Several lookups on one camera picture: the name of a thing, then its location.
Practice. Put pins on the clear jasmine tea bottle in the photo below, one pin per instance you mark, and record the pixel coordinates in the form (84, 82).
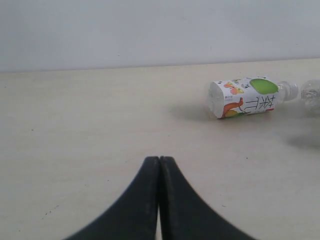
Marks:
(310, 96)

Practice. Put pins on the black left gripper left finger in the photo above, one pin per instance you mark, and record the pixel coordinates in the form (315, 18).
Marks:
(133, 216)

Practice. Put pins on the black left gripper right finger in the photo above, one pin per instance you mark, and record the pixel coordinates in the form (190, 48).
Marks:
(184, 215)

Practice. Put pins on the square tea bottle colourful label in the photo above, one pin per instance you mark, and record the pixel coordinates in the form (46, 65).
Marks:
(247, 96)

